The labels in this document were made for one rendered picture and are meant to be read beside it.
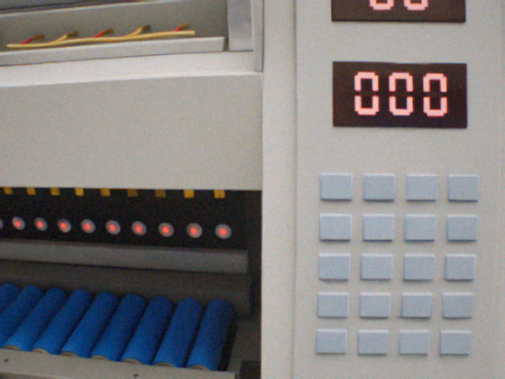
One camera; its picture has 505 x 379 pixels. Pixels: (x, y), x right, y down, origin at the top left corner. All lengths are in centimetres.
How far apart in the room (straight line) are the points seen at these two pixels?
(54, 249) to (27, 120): 20
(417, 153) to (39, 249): 31
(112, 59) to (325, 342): 16
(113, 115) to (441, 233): 13
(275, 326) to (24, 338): 20
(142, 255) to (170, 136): 19
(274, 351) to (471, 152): 10
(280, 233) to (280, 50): 6
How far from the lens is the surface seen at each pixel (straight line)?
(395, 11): 18
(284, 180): 17
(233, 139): 19
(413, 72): 17
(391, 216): 17
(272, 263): 18
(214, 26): 26
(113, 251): 38
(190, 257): 36
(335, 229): 17
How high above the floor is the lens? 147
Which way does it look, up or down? 3 degrees down
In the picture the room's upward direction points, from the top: straight up
